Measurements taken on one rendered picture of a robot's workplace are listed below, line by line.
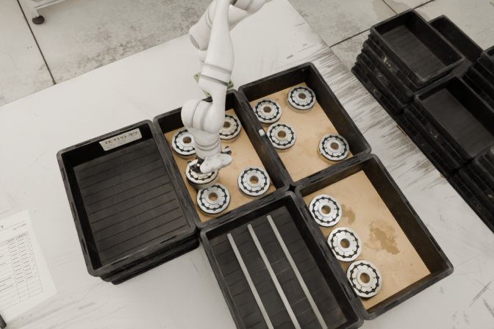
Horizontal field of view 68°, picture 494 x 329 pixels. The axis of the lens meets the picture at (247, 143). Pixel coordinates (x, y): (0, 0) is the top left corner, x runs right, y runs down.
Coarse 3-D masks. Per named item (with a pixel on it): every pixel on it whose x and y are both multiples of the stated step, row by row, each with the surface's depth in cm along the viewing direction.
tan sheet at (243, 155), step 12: (168, 132) 127; (240, 132) 128; (168, 144) 125; (228, 144) 126; (240, 144) 126; (240, 156) 124; (252, 156) 124; (180, 168) 121; (228, 168) 122; (240, 168) 122; (264, 168) 123; (228, 180) 120; (252, 180) 120; (192, 192) 117; (240, 204) 116; (204, 216) 114
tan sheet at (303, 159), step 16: (272, 96) 136; (288, 112) 133; (320, 112) 134; (304, 128) 131; (320, 128) 131; (304, 144) 128; (288, 160) 124; (304, 160) 125; (320, 160) 125; (304, 176) 122
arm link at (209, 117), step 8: (200, 80) 86; (208, 80) 85; (216, 80) 85; (208, 88) 85; (216, 88) 85; (224, 88) 87; (216, 96) 85; (224, 96) 88; (200, 104) 87; (208, 104) 87; (216, 104) 85; (224, 104) 89; (200, 112) 86; (208, 112) 86; (216, 112) 85; (224, 112) 89; (200, 120) 86; (208, 120) 86; (216, 120) 86; (224, 120) 90; (200, 128) 88; (208, 128) 87; (216, 128) 87
